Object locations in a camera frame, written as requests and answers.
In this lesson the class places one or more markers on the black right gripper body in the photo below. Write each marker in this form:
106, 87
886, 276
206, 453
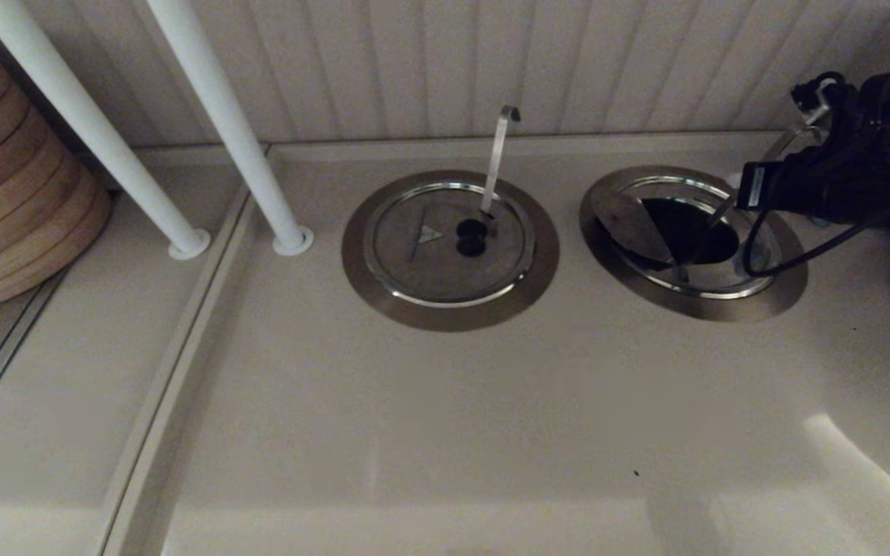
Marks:
862, 162

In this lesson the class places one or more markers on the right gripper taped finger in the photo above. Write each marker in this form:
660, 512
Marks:
735, 182
758, 185

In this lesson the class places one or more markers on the round steel hinged lid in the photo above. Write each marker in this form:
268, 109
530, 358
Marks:
630, 224
414, 270

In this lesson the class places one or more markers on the white pole base flange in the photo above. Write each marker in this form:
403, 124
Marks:
298, 251
196, 254

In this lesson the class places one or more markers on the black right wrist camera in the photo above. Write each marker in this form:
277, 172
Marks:
812, 93

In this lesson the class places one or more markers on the stacked bamboo steamer baskets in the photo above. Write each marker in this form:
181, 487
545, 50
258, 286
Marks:
12, 201

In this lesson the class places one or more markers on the round brushed steel well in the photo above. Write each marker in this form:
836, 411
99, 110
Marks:
723, 310
450, 319

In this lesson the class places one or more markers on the white round support pole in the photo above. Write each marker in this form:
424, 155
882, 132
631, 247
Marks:
90, 116
221, 108

